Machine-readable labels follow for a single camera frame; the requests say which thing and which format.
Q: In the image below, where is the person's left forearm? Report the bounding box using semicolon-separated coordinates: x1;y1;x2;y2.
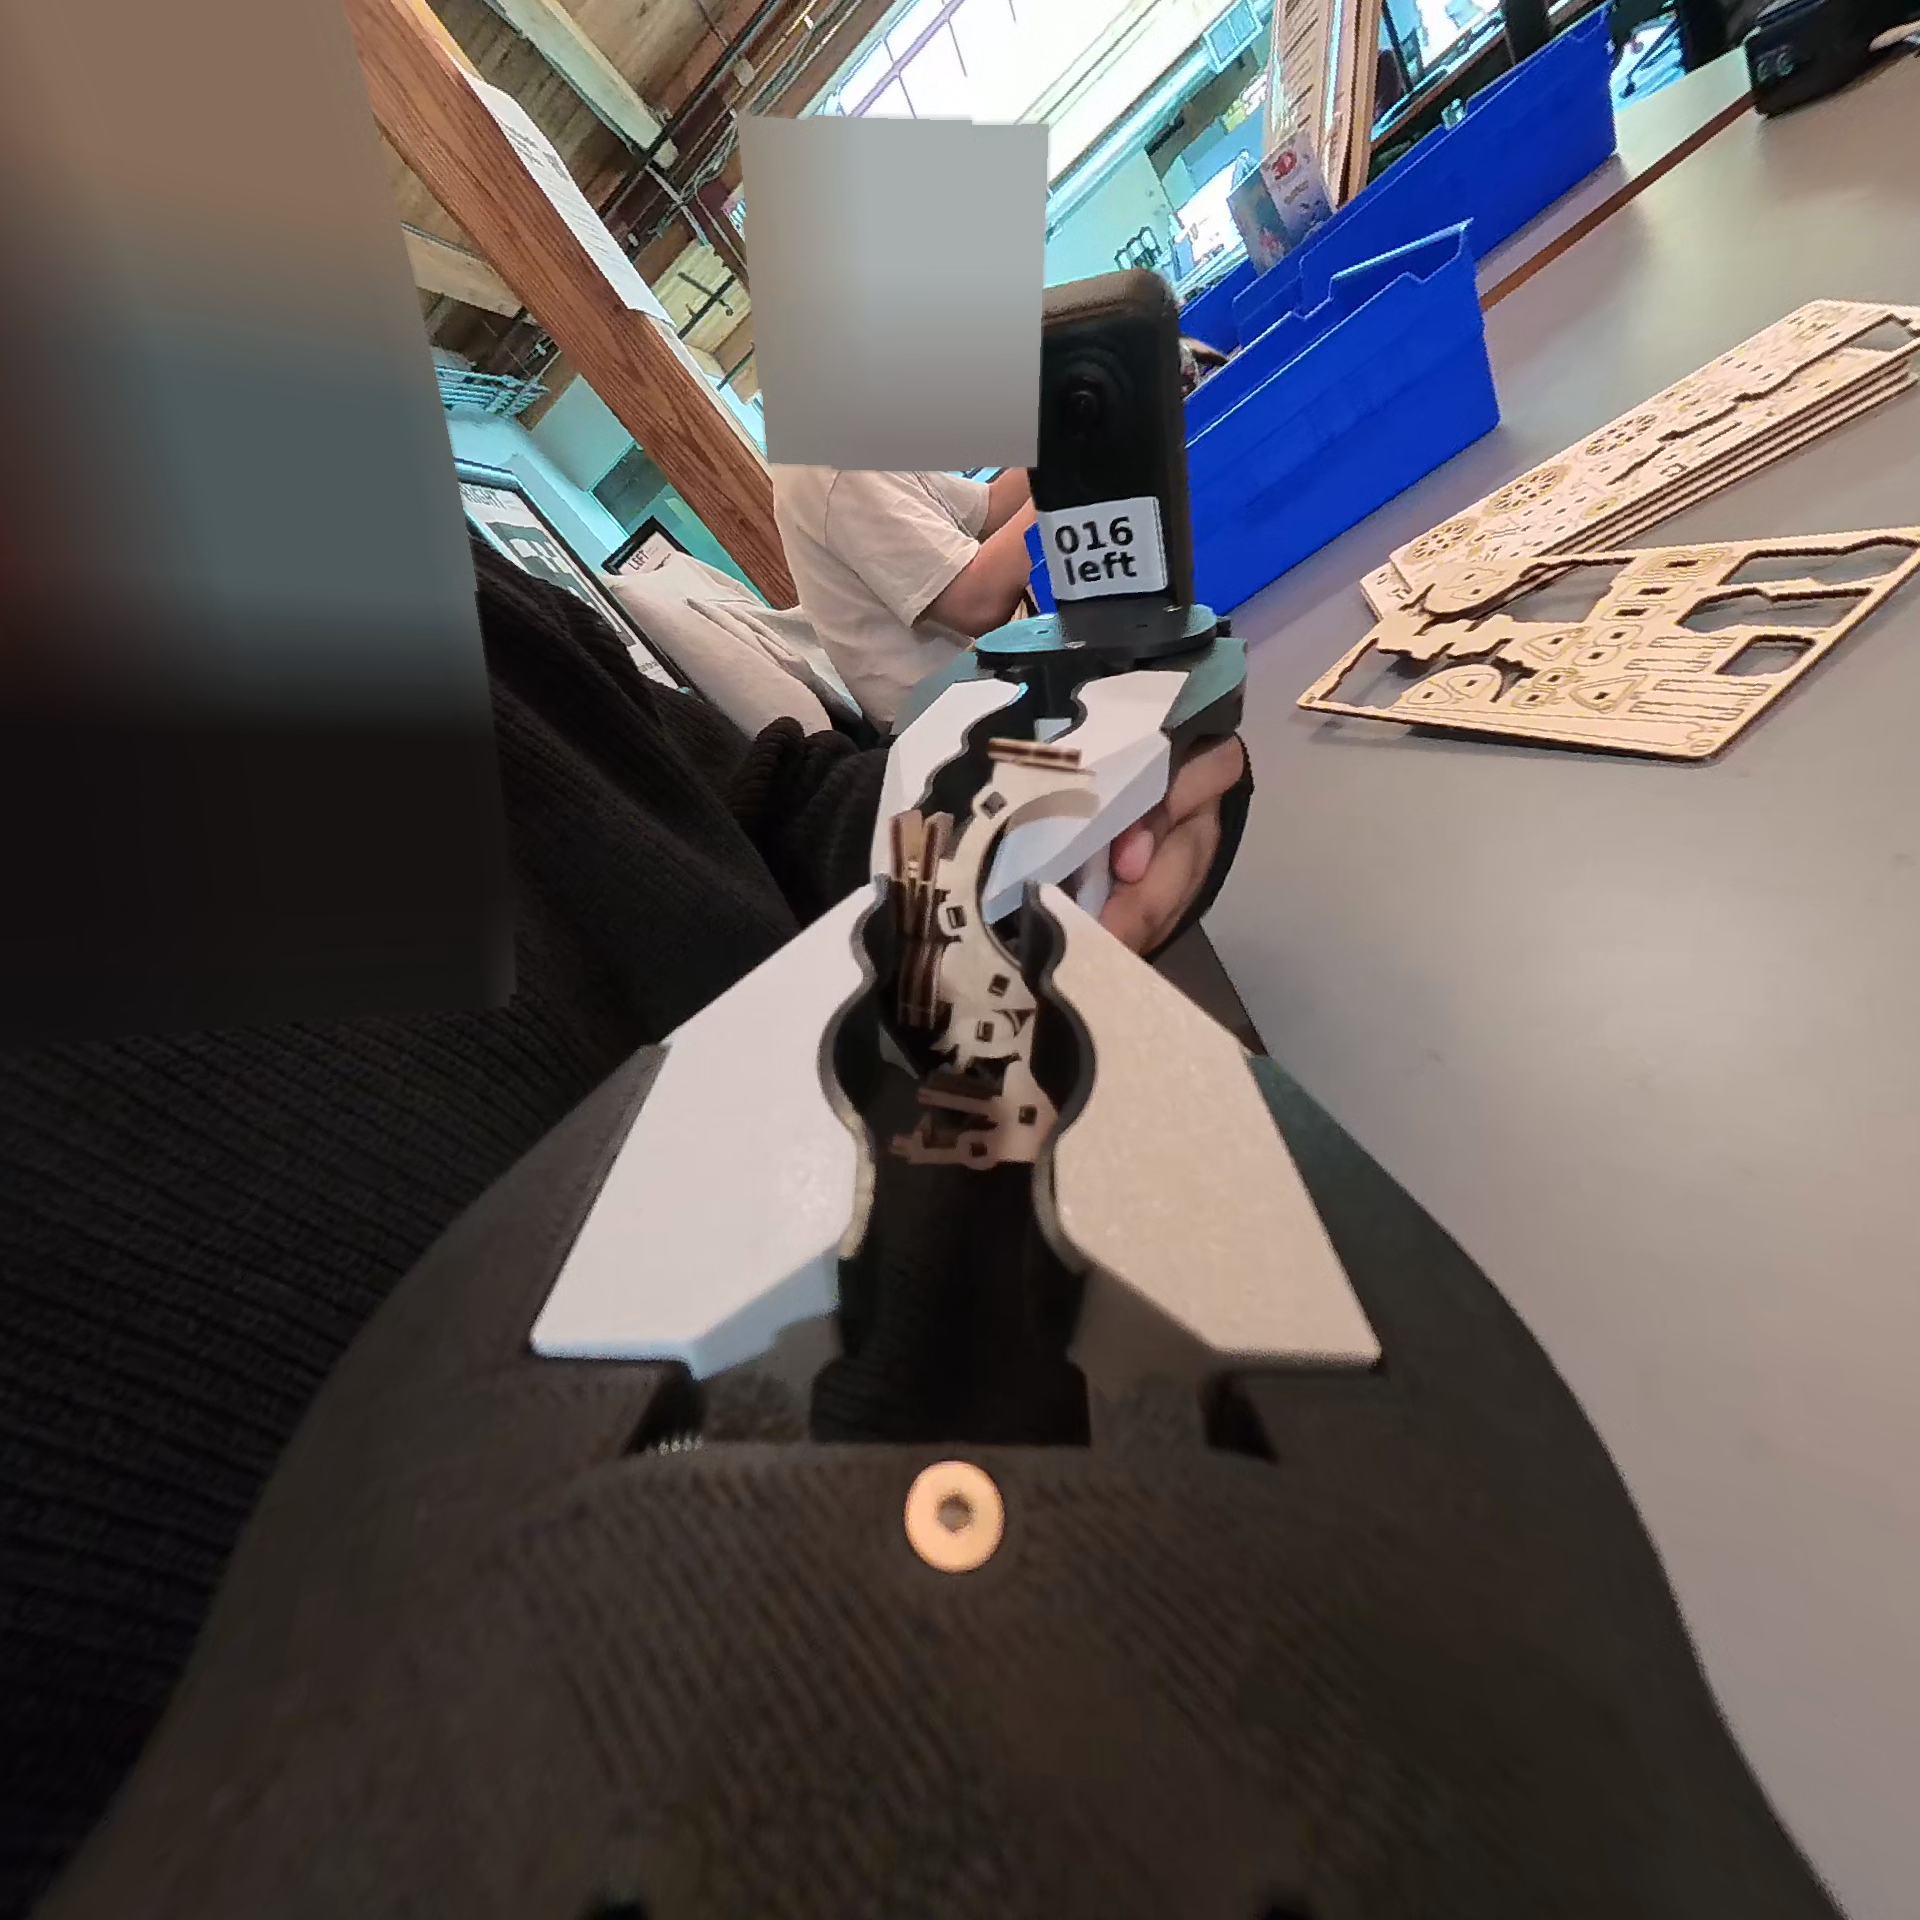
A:
470;527;895;1034

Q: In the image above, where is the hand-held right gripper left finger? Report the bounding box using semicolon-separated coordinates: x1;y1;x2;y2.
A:
527;885;881;1380

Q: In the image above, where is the black framed sign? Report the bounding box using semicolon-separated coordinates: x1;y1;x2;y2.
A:
449;463;677;697

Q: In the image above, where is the grey desk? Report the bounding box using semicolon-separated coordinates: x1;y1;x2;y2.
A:
1199;45;1920;1920

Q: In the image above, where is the stack of wooden sheets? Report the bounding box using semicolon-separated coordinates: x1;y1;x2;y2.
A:
1361;294;1920;616

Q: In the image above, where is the blue plastic bin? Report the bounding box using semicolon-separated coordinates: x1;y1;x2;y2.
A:
1185;8;1624;349
1030;219;1506;616

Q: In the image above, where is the person's left hand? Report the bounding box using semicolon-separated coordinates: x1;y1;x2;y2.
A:
1105;737;1234;954

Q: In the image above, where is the punched wooden kit sheet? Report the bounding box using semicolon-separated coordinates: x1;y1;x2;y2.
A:
1294;520;1920;769

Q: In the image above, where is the upright wooden board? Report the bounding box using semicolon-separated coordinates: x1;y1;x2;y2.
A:
1270;0;1386;200

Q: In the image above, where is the brown wooden beam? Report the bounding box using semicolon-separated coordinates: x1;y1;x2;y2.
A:
344;0;800;603

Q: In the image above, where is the small wooden model piece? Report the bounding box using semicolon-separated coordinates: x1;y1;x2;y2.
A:
884;737;1105;1173

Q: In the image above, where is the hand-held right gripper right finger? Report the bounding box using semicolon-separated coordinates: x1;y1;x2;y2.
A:
1030;880;1380;1398

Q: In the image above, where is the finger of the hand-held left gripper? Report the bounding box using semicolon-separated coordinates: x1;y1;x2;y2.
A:
881;676;1034;891
979;671;1199;918

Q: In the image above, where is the colourful toy box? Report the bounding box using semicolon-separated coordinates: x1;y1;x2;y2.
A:
1226;127;1337;266

